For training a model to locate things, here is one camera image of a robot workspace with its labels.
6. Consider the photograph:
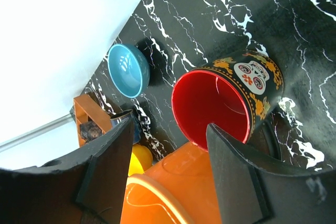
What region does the orange plastic dish bin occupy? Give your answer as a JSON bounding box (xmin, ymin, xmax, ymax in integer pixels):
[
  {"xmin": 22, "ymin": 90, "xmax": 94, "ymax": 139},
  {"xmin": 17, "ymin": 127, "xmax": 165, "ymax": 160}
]
[{"xmin": 120, "ymin": 143, "xmax": 221, "ymax": 223}]

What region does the aluminium frame rail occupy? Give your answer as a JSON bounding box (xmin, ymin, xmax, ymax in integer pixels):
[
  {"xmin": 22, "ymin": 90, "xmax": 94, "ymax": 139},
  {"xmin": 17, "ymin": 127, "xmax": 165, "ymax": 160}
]
[{"xmin": 1, "ymin": 114, "xmax": 72, "ymax": 152}]

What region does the black skull mug red inside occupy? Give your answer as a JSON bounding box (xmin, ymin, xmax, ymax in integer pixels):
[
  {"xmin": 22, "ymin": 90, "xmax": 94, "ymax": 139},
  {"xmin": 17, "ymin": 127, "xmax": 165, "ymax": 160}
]
[{"xmin": 171, "ymin": 50, "xmax": 284, "ymax": 151}]

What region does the orange compartment organizer tray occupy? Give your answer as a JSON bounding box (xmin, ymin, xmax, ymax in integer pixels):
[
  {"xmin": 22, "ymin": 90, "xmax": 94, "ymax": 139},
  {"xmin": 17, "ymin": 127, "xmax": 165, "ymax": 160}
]
[{"xmin": 73, "ymin": 94, "xmax": 112, "ymax": 147}]

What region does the teal blue ceramic bowl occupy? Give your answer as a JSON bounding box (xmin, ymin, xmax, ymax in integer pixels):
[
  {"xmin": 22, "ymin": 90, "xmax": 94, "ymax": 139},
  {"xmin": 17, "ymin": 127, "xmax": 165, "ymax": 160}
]
[{"xmin": 107, "ymin": 44, "xmax": 150, "ymax": 98}]

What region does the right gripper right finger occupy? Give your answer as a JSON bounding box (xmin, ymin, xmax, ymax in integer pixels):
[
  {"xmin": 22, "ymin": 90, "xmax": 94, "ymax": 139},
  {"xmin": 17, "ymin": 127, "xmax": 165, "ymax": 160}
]
[{"xmin": 206, "ymin": 123, "xmax": 335, "ymax": 223}]

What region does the dark blue small cup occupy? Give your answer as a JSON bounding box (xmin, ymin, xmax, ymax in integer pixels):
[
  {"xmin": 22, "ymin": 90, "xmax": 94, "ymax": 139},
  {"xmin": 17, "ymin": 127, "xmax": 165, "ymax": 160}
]
[{"xmin": 110, "ymin": 109, "xmax": 141, "ymax": 145}]

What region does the yellow orange small bowl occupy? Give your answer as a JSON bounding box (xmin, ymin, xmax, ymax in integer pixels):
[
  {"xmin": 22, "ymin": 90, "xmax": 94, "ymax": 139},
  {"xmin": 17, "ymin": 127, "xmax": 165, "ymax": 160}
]
[{"xmin": 128, "ymin": 144, "xmax": 153, "ymax": 176}]

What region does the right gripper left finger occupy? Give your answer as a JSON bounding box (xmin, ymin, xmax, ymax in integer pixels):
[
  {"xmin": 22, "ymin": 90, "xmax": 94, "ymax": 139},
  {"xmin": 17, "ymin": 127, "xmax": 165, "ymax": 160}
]
[{"xmin": 1, "ymin": 119, "xmax": 133, "ymax": 223}]

